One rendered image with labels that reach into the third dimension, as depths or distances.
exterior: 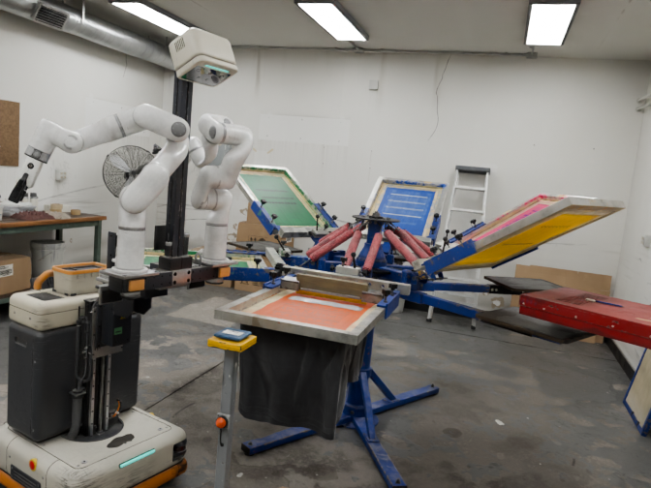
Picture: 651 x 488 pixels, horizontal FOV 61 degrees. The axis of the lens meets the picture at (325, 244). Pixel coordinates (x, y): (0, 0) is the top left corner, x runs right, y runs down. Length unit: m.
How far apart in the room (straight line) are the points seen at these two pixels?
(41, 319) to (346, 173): 4.89
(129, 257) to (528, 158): 5.23
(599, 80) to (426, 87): 1.81
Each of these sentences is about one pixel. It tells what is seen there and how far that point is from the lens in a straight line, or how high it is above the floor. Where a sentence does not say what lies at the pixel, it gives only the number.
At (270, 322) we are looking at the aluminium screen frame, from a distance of 2.15.
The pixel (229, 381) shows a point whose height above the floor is 0.80.
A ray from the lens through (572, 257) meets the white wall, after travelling 6.72.
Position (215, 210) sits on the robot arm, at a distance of 2.41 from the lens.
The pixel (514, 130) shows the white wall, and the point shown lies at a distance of 6.67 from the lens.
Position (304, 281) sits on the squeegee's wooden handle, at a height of 1.03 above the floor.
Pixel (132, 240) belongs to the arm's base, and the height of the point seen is 1.26.
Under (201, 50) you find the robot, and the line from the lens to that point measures 2.13.
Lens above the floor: 1.57
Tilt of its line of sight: 8 degrees down
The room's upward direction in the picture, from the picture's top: 5 degrees clockwise
